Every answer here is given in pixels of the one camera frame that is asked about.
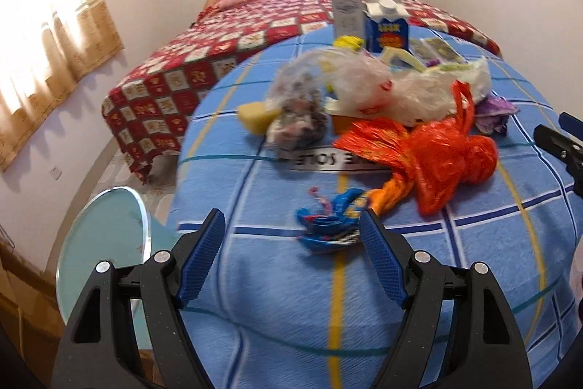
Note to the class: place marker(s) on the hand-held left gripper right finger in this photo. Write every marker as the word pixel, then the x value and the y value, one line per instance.
pixel 382 261

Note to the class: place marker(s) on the purple foil wrapper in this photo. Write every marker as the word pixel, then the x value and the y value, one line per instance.
pixel 494 111

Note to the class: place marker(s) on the white wall socket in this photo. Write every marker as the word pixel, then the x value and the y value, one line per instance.
pixel 55 172

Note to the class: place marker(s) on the pale yellow wrapper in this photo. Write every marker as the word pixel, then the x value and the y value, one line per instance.
pixel 396 56

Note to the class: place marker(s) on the grey cardboard box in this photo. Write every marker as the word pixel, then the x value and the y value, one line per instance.
pixel 348 8

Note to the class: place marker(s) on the clear plastic bag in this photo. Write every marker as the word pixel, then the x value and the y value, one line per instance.
pixel 410 90

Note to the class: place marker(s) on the blue snack wrapper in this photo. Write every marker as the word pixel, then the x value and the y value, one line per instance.
pixel 328 225

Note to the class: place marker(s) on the beige patterned curtain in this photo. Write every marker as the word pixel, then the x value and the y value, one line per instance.
pixel 50 51

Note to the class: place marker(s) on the black white printed strip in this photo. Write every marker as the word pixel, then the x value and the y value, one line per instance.
pixel 328 156

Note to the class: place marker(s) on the bed with red quilt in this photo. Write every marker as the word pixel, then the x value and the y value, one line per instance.
pixel 205 61

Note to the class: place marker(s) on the blue carton with white cap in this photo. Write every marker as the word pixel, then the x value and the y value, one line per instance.
pixel 385 26

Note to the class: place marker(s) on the blue plaid blanket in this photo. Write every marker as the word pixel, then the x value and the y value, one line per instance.
pixel 273 325

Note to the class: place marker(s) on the clear bag of dark scraps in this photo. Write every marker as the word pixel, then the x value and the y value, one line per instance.
pixel 296 111

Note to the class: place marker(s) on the yellow sponge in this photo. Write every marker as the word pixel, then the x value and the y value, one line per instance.
pixel 257 115

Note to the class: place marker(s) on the wooden cabinet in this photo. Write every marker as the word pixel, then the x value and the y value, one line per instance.
pixel 18 293

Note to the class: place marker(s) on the orange plastic bag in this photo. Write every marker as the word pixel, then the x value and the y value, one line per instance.
pixel 432 156

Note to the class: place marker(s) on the yellow crumpled paper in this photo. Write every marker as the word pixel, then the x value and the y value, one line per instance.
pixel 348 41

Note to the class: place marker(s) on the printed foil packets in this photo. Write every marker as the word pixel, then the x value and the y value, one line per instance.
pixel 435 49

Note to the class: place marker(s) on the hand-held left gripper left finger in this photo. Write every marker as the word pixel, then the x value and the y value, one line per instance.
pixel 205 252

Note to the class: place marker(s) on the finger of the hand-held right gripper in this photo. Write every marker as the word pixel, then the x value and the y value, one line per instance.
pixel 574 124
pixel 553 140

